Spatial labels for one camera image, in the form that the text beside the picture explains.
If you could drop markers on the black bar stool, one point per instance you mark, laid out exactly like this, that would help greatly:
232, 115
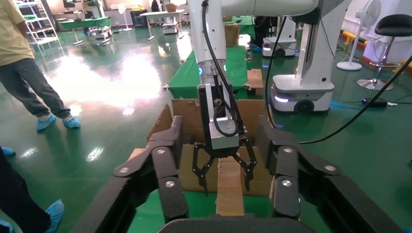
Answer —
394, 25

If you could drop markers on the silver camera mounting bracket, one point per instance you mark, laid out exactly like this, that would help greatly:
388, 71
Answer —
210, 106

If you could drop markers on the large open cardboard carton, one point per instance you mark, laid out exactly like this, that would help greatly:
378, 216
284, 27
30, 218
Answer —
186, 112

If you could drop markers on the yellow black floor barrier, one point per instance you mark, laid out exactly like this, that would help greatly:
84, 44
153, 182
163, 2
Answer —
349, 37

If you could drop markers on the white metal shelf rack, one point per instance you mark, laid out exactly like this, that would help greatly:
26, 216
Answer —
43, 40

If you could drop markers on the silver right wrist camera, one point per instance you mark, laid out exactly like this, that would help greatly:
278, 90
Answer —
225, 141

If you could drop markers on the white wheeled robot body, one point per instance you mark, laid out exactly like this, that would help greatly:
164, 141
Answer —
315, 64

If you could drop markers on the small white pedestal fan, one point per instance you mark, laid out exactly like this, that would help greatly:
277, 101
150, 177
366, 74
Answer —
121, 9

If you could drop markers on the small brown box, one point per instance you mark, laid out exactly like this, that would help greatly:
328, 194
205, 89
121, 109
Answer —
171, 7

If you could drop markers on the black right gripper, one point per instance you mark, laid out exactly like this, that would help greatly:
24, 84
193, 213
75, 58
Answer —
202, 122

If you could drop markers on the white wheeled robot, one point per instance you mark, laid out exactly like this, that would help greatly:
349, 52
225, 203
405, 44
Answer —
283, 41

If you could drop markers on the person in grey jeans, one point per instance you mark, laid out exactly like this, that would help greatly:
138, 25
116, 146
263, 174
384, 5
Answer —
13, 38

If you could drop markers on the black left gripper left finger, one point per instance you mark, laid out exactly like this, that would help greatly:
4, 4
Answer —
161, 160

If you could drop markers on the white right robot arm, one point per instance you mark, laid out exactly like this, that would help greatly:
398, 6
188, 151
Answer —
196, 32

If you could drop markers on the black storage crate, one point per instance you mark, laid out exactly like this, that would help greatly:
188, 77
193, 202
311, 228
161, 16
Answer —
140, 19

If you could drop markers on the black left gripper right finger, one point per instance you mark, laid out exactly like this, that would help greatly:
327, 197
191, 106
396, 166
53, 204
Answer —
286, 167

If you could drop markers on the small taped cardboard box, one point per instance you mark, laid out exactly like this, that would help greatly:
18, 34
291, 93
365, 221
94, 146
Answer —
230, 193

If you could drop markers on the metal binder clip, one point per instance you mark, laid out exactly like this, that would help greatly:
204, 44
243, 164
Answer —
165, 87

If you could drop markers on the white folding table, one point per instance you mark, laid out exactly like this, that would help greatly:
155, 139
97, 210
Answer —
161, 13

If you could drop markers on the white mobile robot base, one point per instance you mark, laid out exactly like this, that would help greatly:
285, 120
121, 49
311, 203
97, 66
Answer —
170, 29
103, 32

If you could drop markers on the green table cloth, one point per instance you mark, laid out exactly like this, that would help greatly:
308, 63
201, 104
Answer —
199, 205
83, 23

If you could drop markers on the black power adapter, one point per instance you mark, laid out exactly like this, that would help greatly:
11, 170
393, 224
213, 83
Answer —
375, 103

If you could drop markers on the person in black trousers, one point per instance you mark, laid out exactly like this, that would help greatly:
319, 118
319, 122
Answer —
19, 199

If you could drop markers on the blue shoe cover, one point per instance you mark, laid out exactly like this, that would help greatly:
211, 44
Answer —
71, 122
5, 226
45, 123
55, 212
7, 151

